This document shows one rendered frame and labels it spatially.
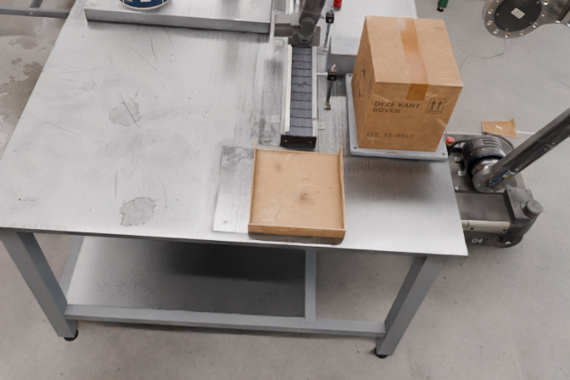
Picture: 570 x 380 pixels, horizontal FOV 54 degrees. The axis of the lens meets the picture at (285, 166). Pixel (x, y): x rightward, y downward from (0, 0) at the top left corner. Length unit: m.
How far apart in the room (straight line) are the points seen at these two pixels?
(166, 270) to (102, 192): 0.63
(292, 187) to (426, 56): 0.53
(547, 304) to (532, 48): 1.80
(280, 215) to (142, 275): 0.79
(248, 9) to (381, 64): 0.73
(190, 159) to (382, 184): 0.57
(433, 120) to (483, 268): 1.12
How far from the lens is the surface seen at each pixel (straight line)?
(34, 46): 3.55
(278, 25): 1.70
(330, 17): 1.99
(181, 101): 1.84
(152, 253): 2.21
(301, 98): 1.78
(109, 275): 2.19
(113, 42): 2.09
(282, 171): 1.63
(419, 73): 1.58
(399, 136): 1.69
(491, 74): 3.57
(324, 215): 1.55
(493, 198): 2.55
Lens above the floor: 2.09
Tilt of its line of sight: 50 degrees down
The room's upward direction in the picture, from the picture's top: 6 degrees clockwise
